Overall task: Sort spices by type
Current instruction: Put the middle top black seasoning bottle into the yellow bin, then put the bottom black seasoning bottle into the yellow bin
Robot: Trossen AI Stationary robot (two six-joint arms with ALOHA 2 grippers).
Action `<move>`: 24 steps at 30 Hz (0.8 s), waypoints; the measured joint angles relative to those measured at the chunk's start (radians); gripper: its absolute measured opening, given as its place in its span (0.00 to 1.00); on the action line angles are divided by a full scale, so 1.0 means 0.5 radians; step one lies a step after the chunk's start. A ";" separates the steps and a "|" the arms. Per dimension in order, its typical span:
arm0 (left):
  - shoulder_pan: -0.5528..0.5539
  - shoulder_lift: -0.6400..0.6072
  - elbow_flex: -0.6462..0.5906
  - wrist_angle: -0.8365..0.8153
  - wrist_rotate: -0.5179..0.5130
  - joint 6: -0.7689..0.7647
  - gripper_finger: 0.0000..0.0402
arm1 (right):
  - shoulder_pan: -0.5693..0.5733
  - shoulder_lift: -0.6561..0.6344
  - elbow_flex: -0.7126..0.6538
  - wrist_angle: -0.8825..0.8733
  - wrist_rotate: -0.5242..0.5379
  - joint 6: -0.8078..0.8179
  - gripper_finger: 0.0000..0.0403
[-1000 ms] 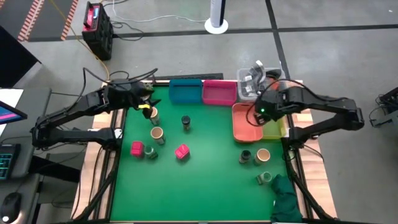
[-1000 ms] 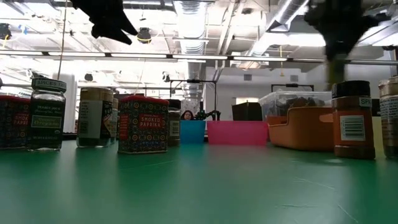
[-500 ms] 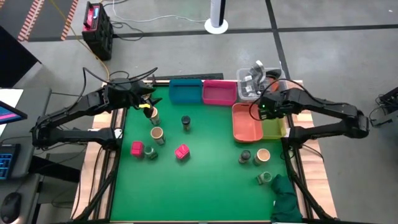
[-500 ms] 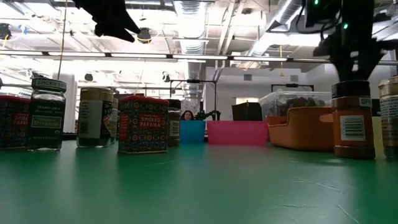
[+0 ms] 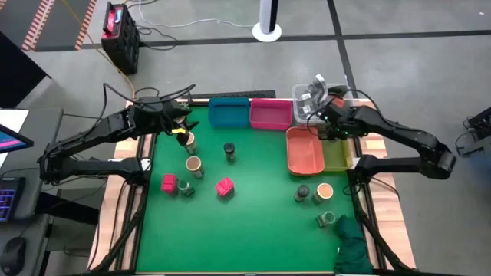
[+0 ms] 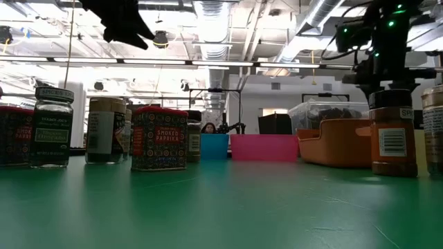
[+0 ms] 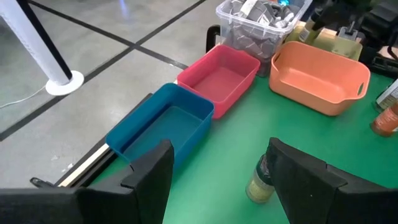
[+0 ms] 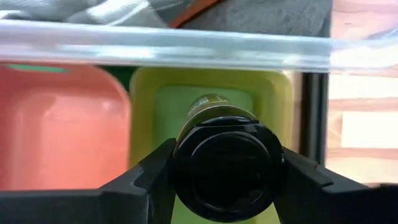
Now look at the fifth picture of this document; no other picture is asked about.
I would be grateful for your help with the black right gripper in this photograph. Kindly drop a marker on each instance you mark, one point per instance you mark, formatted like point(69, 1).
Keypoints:
point(337, 122)

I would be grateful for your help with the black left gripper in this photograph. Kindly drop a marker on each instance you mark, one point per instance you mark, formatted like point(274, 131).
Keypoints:
point(167, 113)

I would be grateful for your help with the tan lid spice jar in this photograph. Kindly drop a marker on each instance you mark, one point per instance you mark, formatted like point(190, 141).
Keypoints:
point(325, 191)
point(194, 164)
point(192, 146)

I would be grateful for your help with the black lid spice jar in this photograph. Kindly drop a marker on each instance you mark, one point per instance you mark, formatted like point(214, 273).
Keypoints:
point(229, 148)

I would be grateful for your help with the pink cube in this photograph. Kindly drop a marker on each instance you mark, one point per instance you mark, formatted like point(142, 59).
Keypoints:
point(169, 183)
point(225, 186)

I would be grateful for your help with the grey lid spice jar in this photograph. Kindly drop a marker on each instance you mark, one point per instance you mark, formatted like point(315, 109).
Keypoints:
point(302, 190)

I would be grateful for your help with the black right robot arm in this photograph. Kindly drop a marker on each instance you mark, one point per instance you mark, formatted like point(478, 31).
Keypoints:
point(399, 130)

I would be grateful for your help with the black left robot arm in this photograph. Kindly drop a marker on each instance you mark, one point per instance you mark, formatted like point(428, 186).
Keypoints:
point(115, 126)

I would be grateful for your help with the orange item in box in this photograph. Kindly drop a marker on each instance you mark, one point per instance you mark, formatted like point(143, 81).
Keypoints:
point(339, 102)

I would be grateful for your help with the black item in box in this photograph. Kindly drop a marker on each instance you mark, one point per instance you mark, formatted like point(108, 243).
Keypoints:
point(337, 91)

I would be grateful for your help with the yellow-green plastic bin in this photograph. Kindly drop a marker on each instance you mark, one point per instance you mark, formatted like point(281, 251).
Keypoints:
point(337, 155)

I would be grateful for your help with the white grey packets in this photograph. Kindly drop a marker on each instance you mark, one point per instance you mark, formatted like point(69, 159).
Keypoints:
point(312, 94)

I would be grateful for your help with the clear plastic storage box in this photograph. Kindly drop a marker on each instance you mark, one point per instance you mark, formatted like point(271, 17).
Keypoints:
point(300, 115)

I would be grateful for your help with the orange plastic bin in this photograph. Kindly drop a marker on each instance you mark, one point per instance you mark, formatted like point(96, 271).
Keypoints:
point(305, 153)

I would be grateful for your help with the blue plastic bin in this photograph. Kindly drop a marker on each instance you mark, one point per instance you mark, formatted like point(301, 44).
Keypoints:
point(229, 113)

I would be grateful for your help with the black textured strip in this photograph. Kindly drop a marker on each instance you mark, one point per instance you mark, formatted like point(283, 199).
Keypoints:
point(238, 94)

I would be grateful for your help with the pink plastic bin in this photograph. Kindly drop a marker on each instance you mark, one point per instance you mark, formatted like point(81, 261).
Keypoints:
point(270, 115)

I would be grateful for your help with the black red power station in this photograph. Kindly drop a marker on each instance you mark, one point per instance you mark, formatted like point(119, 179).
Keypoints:
point(122, 42)

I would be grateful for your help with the white round-base pole stand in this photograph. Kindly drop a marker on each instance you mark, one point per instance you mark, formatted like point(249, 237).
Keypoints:
point(266, 32)

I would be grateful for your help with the green table mat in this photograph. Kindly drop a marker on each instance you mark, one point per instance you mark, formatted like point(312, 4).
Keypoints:
point(249, 237)

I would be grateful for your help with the dark green cloth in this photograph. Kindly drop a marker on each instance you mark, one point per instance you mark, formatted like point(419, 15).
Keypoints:
point(351, 245)

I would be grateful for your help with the grey desk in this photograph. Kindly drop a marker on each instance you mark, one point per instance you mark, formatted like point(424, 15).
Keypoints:
point(42, 126)

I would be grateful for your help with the white paper sheet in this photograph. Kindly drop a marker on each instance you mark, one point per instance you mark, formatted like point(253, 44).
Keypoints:
point(13, 119)

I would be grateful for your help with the computer monitor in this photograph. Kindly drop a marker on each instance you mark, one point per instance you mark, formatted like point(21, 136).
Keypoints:
point(11, 140)

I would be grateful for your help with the black panel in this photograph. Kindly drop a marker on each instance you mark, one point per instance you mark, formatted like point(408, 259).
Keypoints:
point(15, 73)

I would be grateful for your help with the backlit black keyboard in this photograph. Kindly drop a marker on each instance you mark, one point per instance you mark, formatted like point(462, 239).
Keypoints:
point(7, 199)

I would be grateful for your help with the black computer mouse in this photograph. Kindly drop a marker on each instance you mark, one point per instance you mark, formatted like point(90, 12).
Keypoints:
point(13, 255)

